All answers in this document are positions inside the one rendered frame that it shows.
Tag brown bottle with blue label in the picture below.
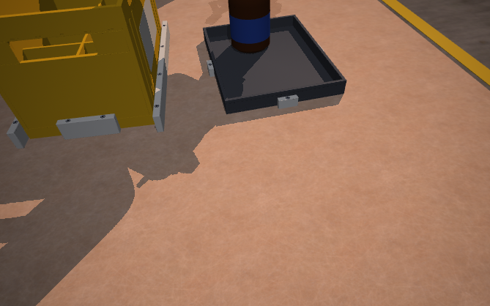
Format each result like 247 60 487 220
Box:
228 0 270 53

